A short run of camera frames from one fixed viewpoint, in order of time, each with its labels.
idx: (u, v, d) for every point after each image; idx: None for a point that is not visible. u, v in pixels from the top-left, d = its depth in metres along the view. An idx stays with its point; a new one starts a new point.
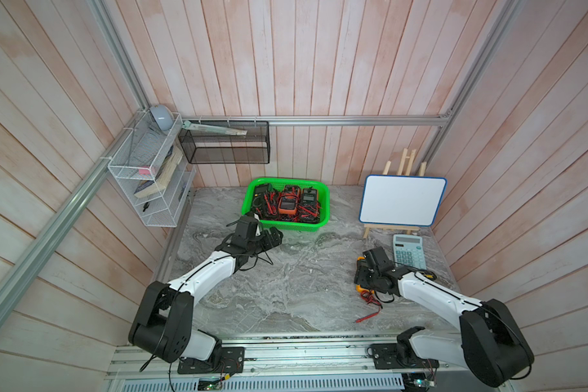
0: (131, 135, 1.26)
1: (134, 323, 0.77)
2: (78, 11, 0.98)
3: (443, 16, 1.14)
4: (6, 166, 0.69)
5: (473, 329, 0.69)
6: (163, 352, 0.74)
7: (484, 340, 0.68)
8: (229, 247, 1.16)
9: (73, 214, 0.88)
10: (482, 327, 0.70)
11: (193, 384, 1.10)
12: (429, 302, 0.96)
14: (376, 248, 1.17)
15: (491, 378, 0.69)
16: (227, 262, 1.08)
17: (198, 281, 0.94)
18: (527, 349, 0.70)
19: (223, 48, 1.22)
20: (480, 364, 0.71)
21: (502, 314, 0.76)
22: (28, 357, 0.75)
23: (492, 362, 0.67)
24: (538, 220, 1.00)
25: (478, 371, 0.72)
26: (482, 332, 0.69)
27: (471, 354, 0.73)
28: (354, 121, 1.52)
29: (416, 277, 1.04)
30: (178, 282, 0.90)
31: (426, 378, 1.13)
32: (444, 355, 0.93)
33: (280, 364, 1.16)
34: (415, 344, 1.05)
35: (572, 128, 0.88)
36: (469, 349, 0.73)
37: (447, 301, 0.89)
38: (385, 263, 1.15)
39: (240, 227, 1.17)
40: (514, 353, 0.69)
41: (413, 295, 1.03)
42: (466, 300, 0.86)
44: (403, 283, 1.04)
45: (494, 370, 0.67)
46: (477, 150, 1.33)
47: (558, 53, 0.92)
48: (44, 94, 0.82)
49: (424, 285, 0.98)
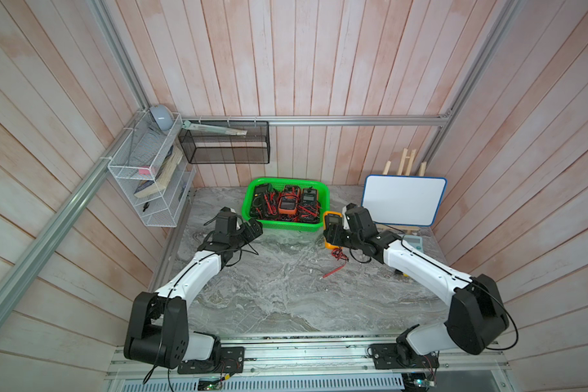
0: (131, 135, 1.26)
1: (128, 336, 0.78)
2: (78, 11, 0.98)
3: (443, 16, 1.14)
4: (6, 166, 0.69)
5: (465, 306, 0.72)
6: (165, 358, 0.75)
7: (473, 315, 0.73)
8: (212, 245, 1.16)
9: (73, 215, 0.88)
10: (474, 304, 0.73)
11: (193, 384, 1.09)
12: (417, 274, 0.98)
14: (361, 212, 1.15)
15: (471, 346, 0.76)
16: (212, 260, 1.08)
17: (188, 282, 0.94)
18: (505, 320, 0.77)
19: (222, 48, 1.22)
20: (463, 335, 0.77)
21: (490, 288, 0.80)
22: (28, 357, 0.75)
23: (476, 334, 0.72)
24: (538, 220, 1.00)
25: (460, 339, 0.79)
26: (472, 309, 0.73)
27: (456, 325, 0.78)
28: (354, 121, 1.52)
29: (404, 247, 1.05)
30: (166, 288, 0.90)
31: (426, 378, 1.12)
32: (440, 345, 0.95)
33: (280, 364, 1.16)
34: (412, 341, 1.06)
35: (572, 128, 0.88)
36: (456, 321, 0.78)
37: (437, 276, 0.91)
38: (369, 228, 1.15)
39: (220, 224, 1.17)
40: (495, 324, 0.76)
41: (399, 265, 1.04)
42: (457, 276, 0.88)
44: (390, 252, 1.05)
45: (477, 340, 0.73)
46: (477, 150, 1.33)
47: (558, 54, 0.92)
48: (44, 94, 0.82)
49: (412, 256, 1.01)
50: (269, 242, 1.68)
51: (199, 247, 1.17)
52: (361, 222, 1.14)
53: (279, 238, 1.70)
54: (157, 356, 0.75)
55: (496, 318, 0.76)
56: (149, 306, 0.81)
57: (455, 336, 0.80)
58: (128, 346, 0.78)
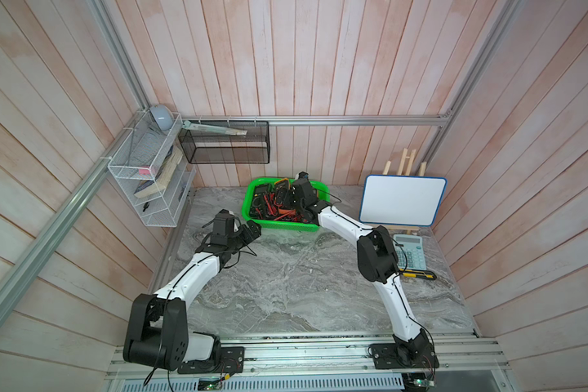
0: (131, 135, 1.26)
1: (127, 339, 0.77)
2: (78, 11, 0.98)
3: (443, 16, 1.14)
4: (6, 166, 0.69)
5: (364, 248, 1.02)
6: (165, 361, 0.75)
7: (370, 254, 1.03)
8: (211, 247, 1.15)
9: (74, 213, 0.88)
10: (370, 246, 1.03)
11: (193, 384, 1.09)
12: (339, 229, 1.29)
14: (305, 183, 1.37)
15: (373, 276, 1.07)
16: (211, 262, 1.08)
17: (187, 285, 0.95)
18: (394, 255, 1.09)
19: (223, 49, 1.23)
20: (368, 270, 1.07)
21: (385, 234, 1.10)
22: (28, 357, 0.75)
23: (373, 268, 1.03)
24: (538, 220, 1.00)
25: (367, 273, 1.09)
26: (369, 250, 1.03)
27: (363, 264, 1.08)
28: (354, 121, 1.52)
29: (332, 210, 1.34)
30: (166, 291, 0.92)
31: (426, 378, 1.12)
32: (395, 308, 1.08)
33: (280, 364, 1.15)
34: (402, 334, 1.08)
35: (571, 129, 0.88)
36: (362, 260, 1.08)
37: (350, 229, 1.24)
38: (310, 197, 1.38)
39: (217, 224, 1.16)
40: (388, 260, 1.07)
41: (327, 224, 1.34)
42: (363, 227, 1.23)
44: (322, 216, 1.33)
45: (374, 272, 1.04)
46: (477, 150, 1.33)
47: (558, 54, 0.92)
48: (45, 95, 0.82)
49: (336, 216, 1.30)
50: (269, 242, 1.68)
51: (198, 247, 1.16)
52: (304, 192, 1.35)
53: (279, 238, 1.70)
54: (157, 358, 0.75)
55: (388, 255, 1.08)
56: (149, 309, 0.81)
57: (363, 273, 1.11)
58: (127, 349, 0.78)
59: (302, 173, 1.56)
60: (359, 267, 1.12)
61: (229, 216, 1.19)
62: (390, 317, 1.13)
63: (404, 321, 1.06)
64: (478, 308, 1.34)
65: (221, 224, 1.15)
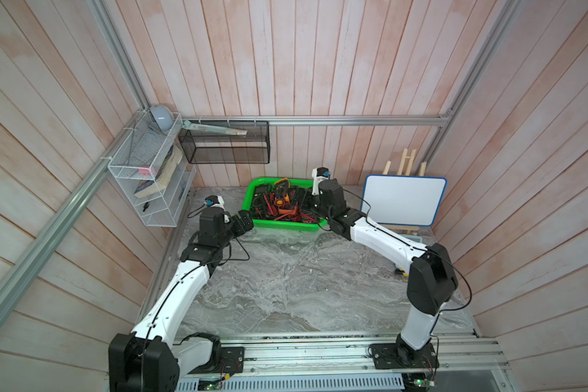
0: (131, 135, 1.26)
1: (110, 381, 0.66)
2: (78, 11, 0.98)
3: (443, 17, 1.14)
4: (6, 166, 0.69)
5: (420, 273, 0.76)
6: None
7: (429, 282, 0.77)
8: (198, 251, 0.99)
9: (73, 215, 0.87)
10: (428, 271, 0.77)
11: (193, 384, 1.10)
12: (380, 247, 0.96)
14: (336, 189, 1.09)
15: (428, 308, 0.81)
16: (198, 274, 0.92)
17: (170, 316, 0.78)
18: (456, 280, 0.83)
19: (223, 48, 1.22)
20: (420, 300, 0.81)
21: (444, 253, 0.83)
22: (28, 357, 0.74)
23: (432, 298, 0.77)
24: (538, 220, 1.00)
25: (419, 304, 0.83)
26: (427, 275, 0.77)
27: (414, 291, 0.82)
28: (354, 121, 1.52)
29: (369, 222, 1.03)
30: (144, 327, 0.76)
31: (426, 378, 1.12)
32: (423, 329, 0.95)
33: (280, 364, 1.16)
34: (407, 340, 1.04)
35: (571, 129, 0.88)
36: (414, 287, 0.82)
37: (398, 247, 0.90)
38: (340, 206, 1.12)
39: (205, 224, 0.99)
40: (447, 286, 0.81)
41: (365, 240, 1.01)
42: (415, 246, 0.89)
44: (355, 229, 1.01)
45: (433, 303, 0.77)
46: (477, 150, 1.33)
47: (558, 54, 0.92)
48: (45, 94, 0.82)
49: (376, 231, 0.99)
50: (269, 242, 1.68)
51: (182, 253, 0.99)
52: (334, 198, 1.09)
53: (279, 238, 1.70)
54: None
55: (447, 280, 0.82)
56: (129, 347, 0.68)
57: (414, 302, 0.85)
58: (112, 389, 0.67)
59: (321, 170, 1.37)
60: (407, 295, 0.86)
61: (217, 211, 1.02)
62: (408, 329, 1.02)
63: (423, 338, 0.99)
64: (477, 308, 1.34)
65: (211, 224, 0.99)
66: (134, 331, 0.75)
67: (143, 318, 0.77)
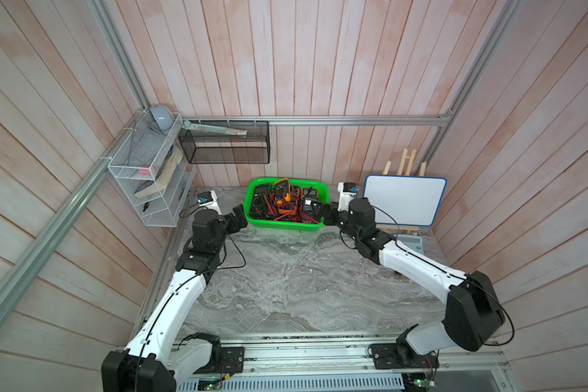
0: (131, 135, 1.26)
1: None
2: (78, 11, 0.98)
3: (443, 17, 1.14)
4: (6, 166, 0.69)
5: (461, 304, 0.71)
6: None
7: (469, 314, 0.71)
8: (193, 259, 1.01)
9: (73, 215, 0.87)
10: (469, 301, 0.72)
11: (193, 384, 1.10)
12: (412, 273, 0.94)
14: (368, 211, 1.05)
15: (469, 345, 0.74)
16: (193, 286, 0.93)
17: (164, 330, 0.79)
18: (503, 316, 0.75)
19: (222, 48, 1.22)
20: (462, 333, 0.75)
21: (484, 283, 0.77)
22: (28, 357, 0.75)
23: (474, 332, 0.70)
24: (538, 220, 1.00)
25: (459, 338, 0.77)
26: (469, 307, 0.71)
27: (454, 324, 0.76)
28: (354, 121, 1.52)
29: (398, 246, 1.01)
30: (138, 344, 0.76)
31: (426, 378, 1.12)
32: (438, 342, 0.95)
33: (280, 364, 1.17)
34: (412, 341, 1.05)
35: (571, 129, 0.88)
36: (453, 318, 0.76)
37: (433, 274, 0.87)
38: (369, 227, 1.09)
39: (199, 233, 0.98)
40: (492, 320, 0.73)
41: (395, 265, 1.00)
42: (452, 274, 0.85)
44: (385, 252, 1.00)
45: (474, 338, 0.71)
46: (477, 150, 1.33)
47: (557, 54, 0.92)
48: (45, 95, 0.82)
49: (407, 255, 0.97)
50: (269, 242, 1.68)
51: (178, 262, 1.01)
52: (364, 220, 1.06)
53: (279, 238, 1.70)
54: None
55: (492, 314, 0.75)
56: (124, 363, 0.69)
57: (454, 336, 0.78)
58: None
59: (347, 184, 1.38)
60: (446, 327, 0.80)
61: (209, 216, 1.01)
62: (419, 332, 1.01)
63: (430, 349, 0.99)
64: None
65: (205, 232, 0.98)
66: (126, 349, 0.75)
67: (136, 335, 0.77)
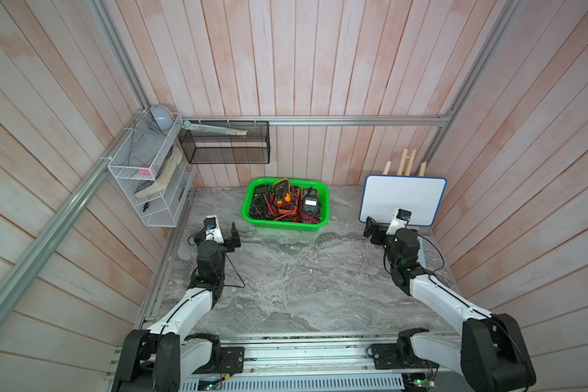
0: (131, 135, 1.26)
1: (116, 380, 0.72)
2: (78, 11, 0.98)
3: (443, 17, 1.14)
4: (6, 166, 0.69)
5: (474, 335, 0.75)
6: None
7: (483, 350, 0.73)
8: (203, 283, 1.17)
9: (73, 214, 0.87)
10: (484, 336, 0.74)
11: (193, 384, 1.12)
12: (437, 305, 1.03)
14: (412, 242, 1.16)
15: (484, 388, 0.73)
16: (203, 297, 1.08)
17: (181, 318, 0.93)
18: (529, 370, 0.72)
19: (223, 48, 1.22)
20: (477, 373, 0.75)
21: (510, 327, 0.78)
22: (28, 357, 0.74)
23: (486, 373, 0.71)
24: (538, 220, 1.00)
25: (474, 377, 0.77)
26: (483, 341, 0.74)
27: (471, 363, 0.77)
28: (354, 121, 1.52)
29: (430, 279, 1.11)
30: (158, 325, 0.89)
31: (426, 378, 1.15)
32: (443, 358, 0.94)
33: (280, 364, 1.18)
34: (414, 343, 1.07)
35: (571, 129, 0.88)
36: (469, 355, 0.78)
37: (456, 306, 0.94)
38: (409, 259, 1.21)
39: (203, 264, 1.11)
40: (514, 368, 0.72)
41: (423, 295, 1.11)
42: (475, 309, 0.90)
44: (416, 282, 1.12)
45: (487, 381, 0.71)
46: (477, 150, 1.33)
47: (558, 54, 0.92)
48: (45, 95, 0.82)
49: (435, 288, 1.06)
50: (269, 242, 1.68)
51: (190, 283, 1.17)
52: (406, 251, 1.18)
53: (279, 238, 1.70)
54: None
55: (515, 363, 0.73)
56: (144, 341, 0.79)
57: (471, 379, 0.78)
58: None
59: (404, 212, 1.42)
60: (464, 367, 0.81)
61: (213, 250, 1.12)
62: (425, 340, 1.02)
63: (432, 358, 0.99)
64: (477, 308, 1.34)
65: (209, 265, 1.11)
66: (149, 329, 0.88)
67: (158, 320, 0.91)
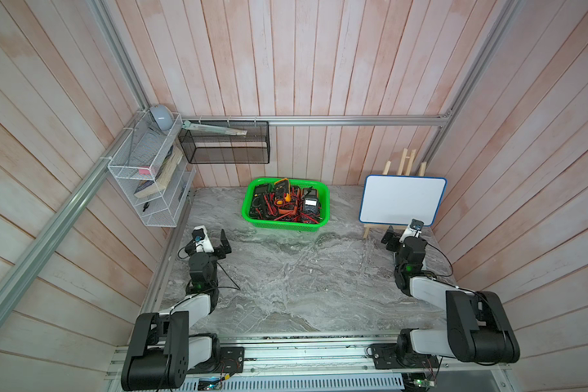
0: (131, 135, 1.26)
1: (127, 358, 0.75)
2: (78, 11, 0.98)
3: (443, 17, 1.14)
4: (6, 166, 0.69)
5: (454, 301, 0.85)
6: (170, 379, 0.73)
7: (463, 315, 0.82)
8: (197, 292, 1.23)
9: (73, 215, 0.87)
10: (464, 304, 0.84)
11: (193, 384, 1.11)
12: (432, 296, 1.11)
14: (418, 251, 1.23)
15: (465, 355, 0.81)
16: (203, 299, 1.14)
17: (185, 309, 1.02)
18: (510, 339, 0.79)
19: (223, 48, 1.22)
20: (459, 340, 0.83)
21: (492, 300, 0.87)
22: (28, 357, 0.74)
23: (466, 339, 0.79)
24: (538, 220, 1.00)
25: (456, 345, 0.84)
26: (462, 308, 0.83)
27: (454, 332, 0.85)
28: (354, 121, 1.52)
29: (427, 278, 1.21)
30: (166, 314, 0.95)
31: (426, 378, 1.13)
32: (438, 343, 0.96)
33: (280, 364, 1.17)
34: (412, 338, 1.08)
35: (571, 129, 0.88)
36: (453, 324, 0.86)
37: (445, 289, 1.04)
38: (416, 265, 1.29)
39: (196, 274, 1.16)
40: (494, 336, 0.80)
41: (420, 291, 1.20)
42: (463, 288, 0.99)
44: (414, 280, 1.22)
45: (468, 346, 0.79)
46: (477, 150, 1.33)
47: (557, 54, 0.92)
48: (46, 95, 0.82)
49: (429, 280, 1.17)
50: (269, 242, 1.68)
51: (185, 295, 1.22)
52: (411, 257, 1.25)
53: (279, 238, 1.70)
54: (161, 379, 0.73)
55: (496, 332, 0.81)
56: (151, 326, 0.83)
57: (454, 349, 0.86)
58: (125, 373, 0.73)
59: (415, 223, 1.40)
60: (449, 337, 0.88)
61: (204, 261, 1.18)
62: (423, 334, 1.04)
63: (429, 353, 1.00)
64: None
65: (202, 276, 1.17)
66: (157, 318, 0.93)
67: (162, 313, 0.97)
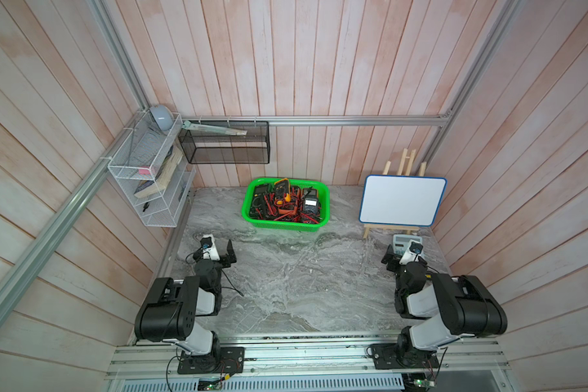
0: (131, 135, 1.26)
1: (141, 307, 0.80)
2: (78, 11, 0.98)
3: (443, 16, 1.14)
4: (6, 166, 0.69)
5: (437, 278, 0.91)
6: (177, 329, 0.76)
7: (447, 287, 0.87)
8: None
9: (73, 214, 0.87)
10: (447, 279, 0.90)
11: (193, 384, 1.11)
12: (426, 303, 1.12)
14: (418, 277, 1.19)
15: (455, 327, 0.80)
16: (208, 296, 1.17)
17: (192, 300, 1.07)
18: (495, 306, 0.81)
19: (223, 49, 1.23)
20: (448, 314, 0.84)
21: (472, 278, 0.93)
22: (28, 357, 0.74)
23: (456, 307, 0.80)
24: (538, 220, 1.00)
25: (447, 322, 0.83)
26: (446, 282, 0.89)
27: (443, 311, 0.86)
28: (355, 121, 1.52)
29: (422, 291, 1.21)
30: None
31: (426, 378, 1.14)
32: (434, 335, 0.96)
33: (280, 364, 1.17)
34: (412, 333, 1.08)
35: (571, 129, 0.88)
36: (441, 303, 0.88)
37: None
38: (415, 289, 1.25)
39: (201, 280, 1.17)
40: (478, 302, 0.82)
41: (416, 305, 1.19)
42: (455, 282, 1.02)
44: (412, 301, 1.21)
45: (457, 317, 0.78)
46: (477, 150, 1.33)
47: (558, 54, 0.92)
48: (46, 95, 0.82)
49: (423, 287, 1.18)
50: (269, 242, 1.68)
51: None
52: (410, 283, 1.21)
53: (279, 238, 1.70)
54: (167, 327, 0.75)
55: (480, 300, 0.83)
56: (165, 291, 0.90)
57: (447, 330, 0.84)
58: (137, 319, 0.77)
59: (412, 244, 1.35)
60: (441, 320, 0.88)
61: (209, 267, 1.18)
62: (421, 328, 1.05)
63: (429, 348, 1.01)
64: None
65: (207, 281, 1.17)
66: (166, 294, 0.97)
67: None
